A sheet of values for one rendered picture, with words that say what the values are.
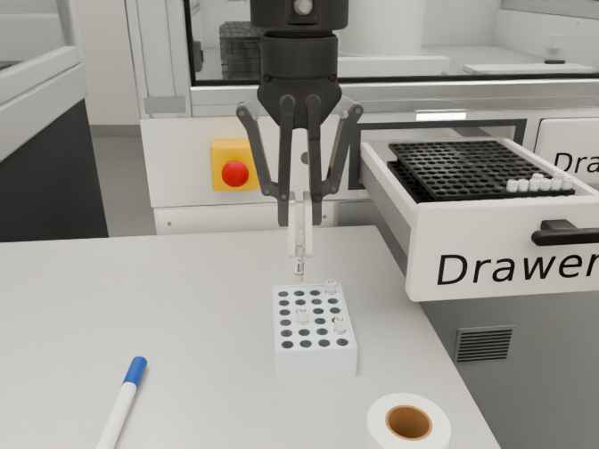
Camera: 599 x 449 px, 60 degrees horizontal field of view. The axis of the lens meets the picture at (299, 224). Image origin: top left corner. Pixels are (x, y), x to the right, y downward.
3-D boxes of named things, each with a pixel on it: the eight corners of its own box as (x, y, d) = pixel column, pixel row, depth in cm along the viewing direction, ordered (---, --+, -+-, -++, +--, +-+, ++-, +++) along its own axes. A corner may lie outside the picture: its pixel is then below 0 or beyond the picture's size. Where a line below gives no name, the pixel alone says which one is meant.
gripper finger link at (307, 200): (302, 191, 58) (309, 190, 58) (303, 246, 61) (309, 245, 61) (305, 200, 55) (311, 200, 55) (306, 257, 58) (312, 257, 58)
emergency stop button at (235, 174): (250, 188, 77) (248, 162, 75) (222, 189, 76) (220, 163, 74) (249, 181, 79) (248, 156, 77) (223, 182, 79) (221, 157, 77)
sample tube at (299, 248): (304, 282, 61) (305, 248, 59) (294, 283, 61) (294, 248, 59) (303, 277, 62) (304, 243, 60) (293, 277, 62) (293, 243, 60)
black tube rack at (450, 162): (563, 236, 66) (575, 190, 64) (430, 243, 65) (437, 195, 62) (488, 177, 86) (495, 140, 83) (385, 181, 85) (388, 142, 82)
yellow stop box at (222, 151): (259, 192, 79) (258, 147, 76) (212, 194, 79) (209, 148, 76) (258, 180, 84) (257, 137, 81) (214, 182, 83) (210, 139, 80)
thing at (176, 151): (725, 183, 94) (755, 103, 88) (151, 207, 84) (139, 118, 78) (493, 86, 179) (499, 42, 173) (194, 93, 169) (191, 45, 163)
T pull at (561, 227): (606, 243, 51) (610, 231, 51) (534, 248, 50) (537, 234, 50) (584, 228, 54) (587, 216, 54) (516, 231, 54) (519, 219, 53)
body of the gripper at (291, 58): (254, 36, 46) (258, 138, 50) (349, 35, 46) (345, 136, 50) (255, 28, 52) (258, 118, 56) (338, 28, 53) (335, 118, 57)
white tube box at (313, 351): (356, 377, 54) (357, 347, 52) (274, 380, 53) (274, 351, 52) (339, 308, 65) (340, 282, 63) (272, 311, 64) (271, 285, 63)
